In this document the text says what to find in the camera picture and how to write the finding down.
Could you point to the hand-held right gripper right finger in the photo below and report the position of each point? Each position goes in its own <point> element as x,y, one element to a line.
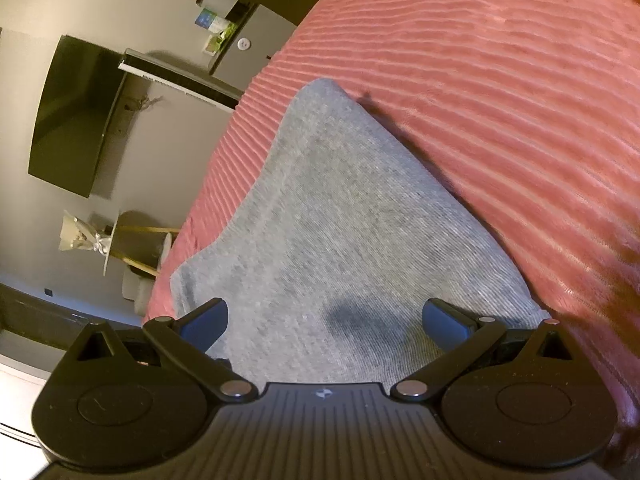
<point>445,322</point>

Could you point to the tiered side table gold legs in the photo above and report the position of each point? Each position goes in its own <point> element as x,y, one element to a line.
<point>135,240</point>

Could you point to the pink ribbed blanket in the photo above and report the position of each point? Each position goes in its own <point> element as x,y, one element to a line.
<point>500,85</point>

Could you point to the small blue box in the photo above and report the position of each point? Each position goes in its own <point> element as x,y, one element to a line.
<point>205,17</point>

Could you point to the wrapped flower bouquet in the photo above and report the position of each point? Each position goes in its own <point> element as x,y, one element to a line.
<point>80,232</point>

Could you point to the small green plant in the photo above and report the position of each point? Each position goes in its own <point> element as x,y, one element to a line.
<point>220,37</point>

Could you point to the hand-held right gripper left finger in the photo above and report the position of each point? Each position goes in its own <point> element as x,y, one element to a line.
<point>205,322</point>

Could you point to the grey sweat pants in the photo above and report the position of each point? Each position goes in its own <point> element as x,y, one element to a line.
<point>350,235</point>

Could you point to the black wall television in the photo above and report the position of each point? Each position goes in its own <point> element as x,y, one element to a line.
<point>75,115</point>

